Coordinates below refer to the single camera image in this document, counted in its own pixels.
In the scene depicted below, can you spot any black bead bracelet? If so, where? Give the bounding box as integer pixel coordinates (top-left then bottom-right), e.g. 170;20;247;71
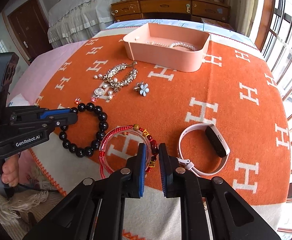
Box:
58;102;110;158

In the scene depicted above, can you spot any silver chain pearl bracelet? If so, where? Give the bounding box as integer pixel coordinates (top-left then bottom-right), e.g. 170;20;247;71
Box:
91;61;139;103

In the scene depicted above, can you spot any pink smart watch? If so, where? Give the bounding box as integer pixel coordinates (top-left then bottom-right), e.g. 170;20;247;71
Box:
177;124;230;177

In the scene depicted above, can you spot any red braided bead bracelet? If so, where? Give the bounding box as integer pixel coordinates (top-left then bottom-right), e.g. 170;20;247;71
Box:
98;123;159;180

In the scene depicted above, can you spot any white pearl necklace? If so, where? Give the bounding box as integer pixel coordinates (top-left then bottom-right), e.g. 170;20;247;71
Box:
145;40;198;52

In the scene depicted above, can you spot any pink plastic organizer box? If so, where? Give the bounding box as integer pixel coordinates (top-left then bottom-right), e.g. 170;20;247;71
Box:
123;23;210;73

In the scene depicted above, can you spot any person's left hand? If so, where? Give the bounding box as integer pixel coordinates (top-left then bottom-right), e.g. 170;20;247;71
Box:
1;154;19;187

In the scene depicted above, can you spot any pink bed sheet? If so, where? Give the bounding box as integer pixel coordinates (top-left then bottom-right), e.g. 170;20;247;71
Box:
7;41;85;106

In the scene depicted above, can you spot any brown wooden door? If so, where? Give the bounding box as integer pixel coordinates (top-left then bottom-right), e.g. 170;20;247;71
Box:
8;0;52;62

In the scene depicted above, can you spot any orange H-pattern blanket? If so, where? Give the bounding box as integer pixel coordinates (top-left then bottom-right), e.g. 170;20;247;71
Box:
29;35;290;239

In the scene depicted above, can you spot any white lace covered furniture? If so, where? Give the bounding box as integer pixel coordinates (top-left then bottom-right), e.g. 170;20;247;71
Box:
47;0;120;48

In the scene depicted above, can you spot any wooden dresser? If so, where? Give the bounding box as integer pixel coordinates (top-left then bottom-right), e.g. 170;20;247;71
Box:
111;0;230;23

